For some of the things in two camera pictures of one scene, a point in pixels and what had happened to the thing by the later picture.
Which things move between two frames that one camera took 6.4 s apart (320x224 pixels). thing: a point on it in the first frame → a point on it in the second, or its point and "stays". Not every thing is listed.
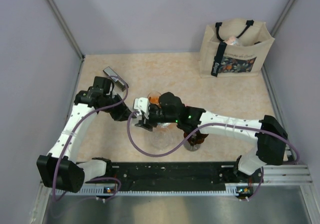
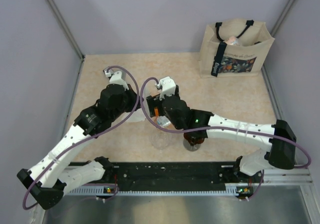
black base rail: x=129 y=175 stays
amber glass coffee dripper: x=192 y=143 stays
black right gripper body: x=156 y=115 → x=154 y=102
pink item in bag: x=232 y=40 stays
